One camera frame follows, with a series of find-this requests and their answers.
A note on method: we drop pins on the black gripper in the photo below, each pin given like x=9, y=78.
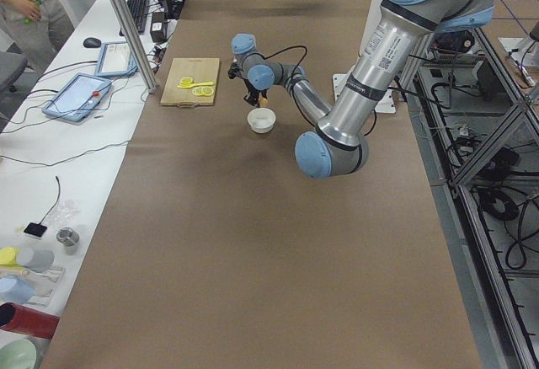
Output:
x=253, y=91

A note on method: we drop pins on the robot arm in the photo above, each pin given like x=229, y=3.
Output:
x=335, y=145

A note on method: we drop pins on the black power adapter box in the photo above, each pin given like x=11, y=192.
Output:
x=159, y=27

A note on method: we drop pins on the white bowl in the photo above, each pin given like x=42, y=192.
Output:
x=261, y=120

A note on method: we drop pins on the yellow plastic knife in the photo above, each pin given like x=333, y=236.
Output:
x=203, y=84

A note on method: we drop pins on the wooden cutting board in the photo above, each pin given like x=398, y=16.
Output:
x=201, y=70

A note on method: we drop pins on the lemon slice near knife tip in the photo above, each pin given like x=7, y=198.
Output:
x=186, y=82

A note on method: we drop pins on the far blue teach pendant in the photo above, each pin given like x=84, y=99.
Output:
x=115, y=60

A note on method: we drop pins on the blue teach pendant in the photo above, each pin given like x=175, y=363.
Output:
x=78, y=98
x=115, y=60

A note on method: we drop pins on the black keyboard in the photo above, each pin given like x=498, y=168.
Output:
x=139, y=11

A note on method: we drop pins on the black computer mouse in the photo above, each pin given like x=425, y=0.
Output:
x=92, y=42

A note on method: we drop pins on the near blue teach pendant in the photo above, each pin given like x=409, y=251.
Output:
x=78, y=98

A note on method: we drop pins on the person in yellow shirt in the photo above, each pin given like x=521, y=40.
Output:
x=40, y=28

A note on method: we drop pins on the small metal cylinder cup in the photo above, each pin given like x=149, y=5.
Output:
x=68, y=239

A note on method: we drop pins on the small black square pad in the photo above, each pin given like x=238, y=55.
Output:
x=36, y=230

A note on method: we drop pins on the grey plastic cup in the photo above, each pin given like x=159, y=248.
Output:
x=38, y=260

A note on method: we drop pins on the clear dish rack tray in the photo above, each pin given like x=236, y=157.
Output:
x=44, y=283

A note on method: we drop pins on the yellow plastic cup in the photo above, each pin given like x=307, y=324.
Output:
x=8, y=256

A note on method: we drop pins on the light blue cup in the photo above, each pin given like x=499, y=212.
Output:
x=14, y=289

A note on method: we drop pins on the red cylinder bottle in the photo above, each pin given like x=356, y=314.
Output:
x=25, y=320

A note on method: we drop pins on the light green bowl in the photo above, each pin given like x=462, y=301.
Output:
x=19, y=354

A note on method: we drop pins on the aluminium frame post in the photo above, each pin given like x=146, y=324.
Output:
x=127, y=26

